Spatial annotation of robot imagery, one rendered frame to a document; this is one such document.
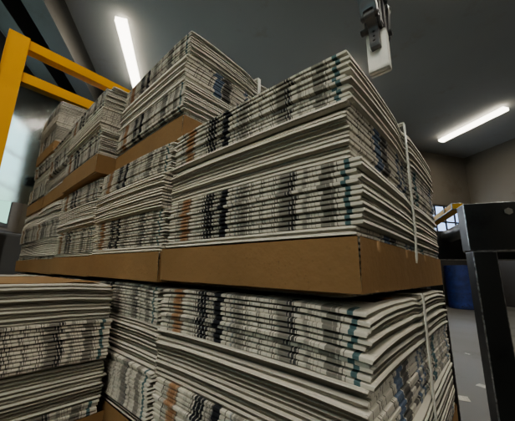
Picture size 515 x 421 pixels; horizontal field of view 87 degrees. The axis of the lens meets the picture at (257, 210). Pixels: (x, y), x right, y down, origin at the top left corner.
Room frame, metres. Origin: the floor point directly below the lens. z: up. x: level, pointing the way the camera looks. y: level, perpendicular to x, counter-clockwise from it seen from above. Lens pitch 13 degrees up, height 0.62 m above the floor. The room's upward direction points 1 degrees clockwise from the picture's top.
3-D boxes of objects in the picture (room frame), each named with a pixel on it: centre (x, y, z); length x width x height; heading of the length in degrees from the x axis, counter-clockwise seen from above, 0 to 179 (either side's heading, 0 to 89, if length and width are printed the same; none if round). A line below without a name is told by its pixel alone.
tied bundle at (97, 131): (0.81, 0.35, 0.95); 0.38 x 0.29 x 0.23; 138
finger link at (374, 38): (0.34, -0.17, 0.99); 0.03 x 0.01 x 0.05; 139
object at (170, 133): (0.57, 0.18, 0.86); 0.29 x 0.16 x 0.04; 48
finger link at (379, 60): (0.36, -0.18, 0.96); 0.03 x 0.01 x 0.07; 49
